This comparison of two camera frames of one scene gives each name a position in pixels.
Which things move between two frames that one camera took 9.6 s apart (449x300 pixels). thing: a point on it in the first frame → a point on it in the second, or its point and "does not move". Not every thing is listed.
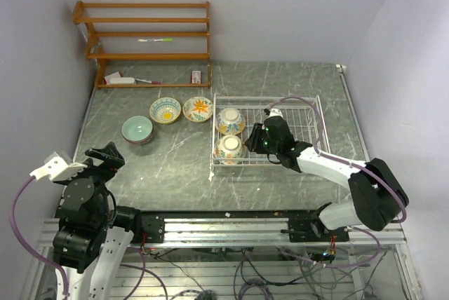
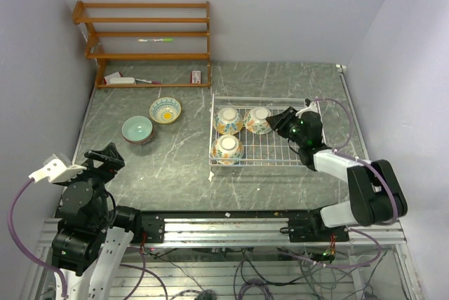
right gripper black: (252, 143) → (279, 122)
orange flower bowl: (197, 108) → (255, 120)
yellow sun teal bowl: (165, 110) does not move
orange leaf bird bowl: (230, 149) does not move
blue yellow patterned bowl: (230, 121) does not move
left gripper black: (110, 160) does not move
